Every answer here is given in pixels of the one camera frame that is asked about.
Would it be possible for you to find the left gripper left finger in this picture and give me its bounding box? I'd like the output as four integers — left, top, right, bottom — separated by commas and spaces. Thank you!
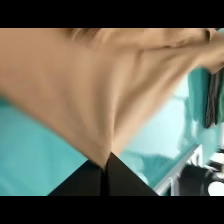
48, 159, 103, 197

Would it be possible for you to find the beige shirt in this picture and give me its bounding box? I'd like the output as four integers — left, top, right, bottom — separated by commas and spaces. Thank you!
0, 28, 224, 169

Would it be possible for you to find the silver frame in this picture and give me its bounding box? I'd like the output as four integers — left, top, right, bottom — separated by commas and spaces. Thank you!
153, 143, 224, 197

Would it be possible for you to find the dark grey garment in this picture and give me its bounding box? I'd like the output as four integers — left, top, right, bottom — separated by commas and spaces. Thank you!
203, 68, 224, 130

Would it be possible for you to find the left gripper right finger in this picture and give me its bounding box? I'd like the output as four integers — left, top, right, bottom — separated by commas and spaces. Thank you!
105, 152, 158, 197

